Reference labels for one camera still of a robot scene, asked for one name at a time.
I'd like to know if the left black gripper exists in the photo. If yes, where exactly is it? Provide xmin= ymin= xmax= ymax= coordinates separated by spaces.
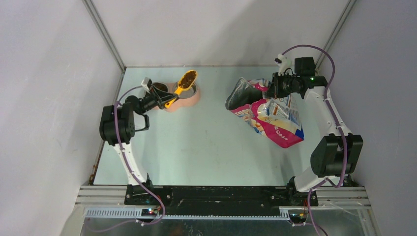
xmin=140 ymin=86 xmax=178 ymax=114

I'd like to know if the pink double pet bowl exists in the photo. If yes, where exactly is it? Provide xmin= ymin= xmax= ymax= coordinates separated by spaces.
xmin=152 ymin=82 xmax=201 ymax=113

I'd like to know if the yellow plastic scoop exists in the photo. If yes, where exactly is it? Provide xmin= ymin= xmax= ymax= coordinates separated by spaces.
xmin=165 ymin=70 xmax=198 ymax=109

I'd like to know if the colourful cat food bag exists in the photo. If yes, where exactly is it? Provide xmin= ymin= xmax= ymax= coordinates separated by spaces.
xmin=225 ymin=77 xmax=304 ymax=148

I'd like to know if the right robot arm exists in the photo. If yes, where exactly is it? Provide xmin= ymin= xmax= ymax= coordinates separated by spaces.
xmin=267 ymin=54 xmax=363 ymax=206

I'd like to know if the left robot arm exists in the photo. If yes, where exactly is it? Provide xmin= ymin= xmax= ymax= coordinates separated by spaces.
xmin=99 ymin=82 xmax=179 ymax=205

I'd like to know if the brown pet food kibble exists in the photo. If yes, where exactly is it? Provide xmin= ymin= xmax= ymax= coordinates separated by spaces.
xmin=178 ymin=70 xmax=197 ymax=89

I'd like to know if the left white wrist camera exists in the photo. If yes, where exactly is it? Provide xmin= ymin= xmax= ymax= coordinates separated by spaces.
xmin=141 ymin=77 xmax=152 ymax=92

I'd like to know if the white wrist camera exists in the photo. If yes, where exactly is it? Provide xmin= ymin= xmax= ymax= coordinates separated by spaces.
xmin=141 ymin=77 xmax=152 ymax=92
xmin=274 ymin=54 xmax=293 ymax=76

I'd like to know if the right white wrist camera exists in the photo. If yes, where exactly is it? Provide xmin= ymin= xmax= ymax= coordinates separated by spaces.
xmin=274 ymin=54 xmax=293 ymax=76

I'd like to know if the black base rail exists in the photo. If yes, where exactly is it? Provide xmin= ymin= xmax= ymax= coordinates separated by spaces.
xmin=124 ymin=185 xmax=319 ymax=217

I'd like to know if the right aluminium frame post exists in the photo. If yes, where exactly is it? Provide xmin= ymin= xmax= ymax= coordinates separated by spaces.
xmin=323 ymin=0 xmax=357 ymax=53

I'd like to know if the aluminium frame post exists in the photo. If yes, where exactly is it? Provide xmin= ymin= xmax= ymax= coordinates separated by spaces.
xmin=323 ymin=0 xmax=357 ymax=53
xmin=82 ymin=0 xmax=126 ymax=73

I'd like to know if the left aluminium frame post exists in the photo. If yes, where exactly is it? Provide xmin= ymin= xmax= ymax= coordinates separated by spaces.
xmin=82 ymin=0 xmax=126 ymax=73

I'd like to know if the white cable duct strip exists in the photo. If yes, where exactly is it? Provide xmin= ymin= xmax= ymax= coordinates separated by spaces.
xmin=84 ymin=208 xmax=291 ymax=221

